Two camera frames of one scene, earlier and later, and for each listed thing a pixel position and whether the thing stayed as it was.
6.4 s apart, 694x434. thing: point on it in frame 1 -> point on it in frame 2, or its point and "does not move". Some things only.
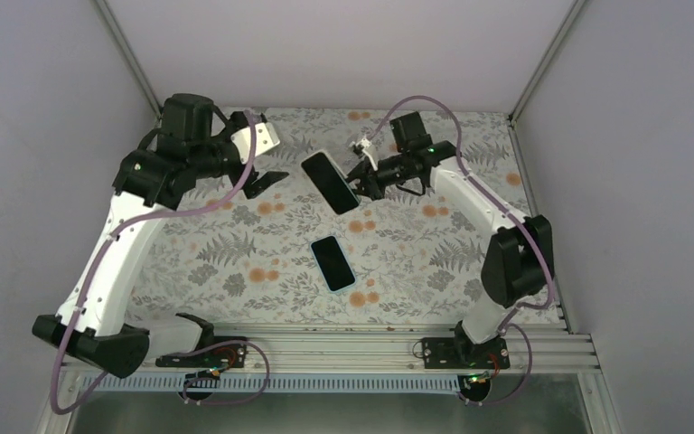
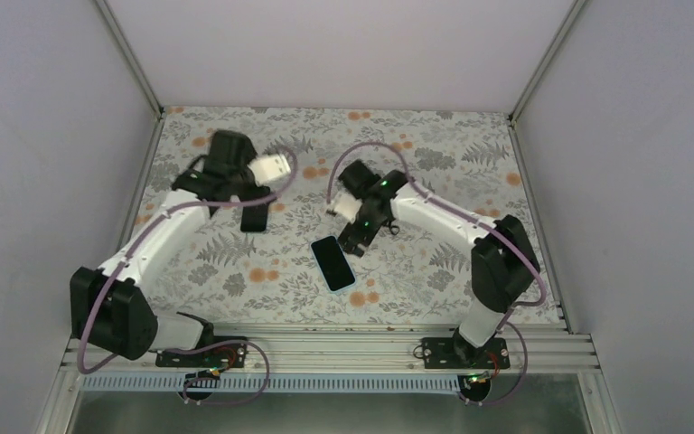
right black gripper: [369, 184] -> [352, 246]
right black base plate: [458, 353] does not move
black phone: [333, 263] does not move
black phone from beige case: [330, 182] -> [254, 218]
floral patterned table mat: [307, 252] does not move
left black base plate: [230, 355] does not move
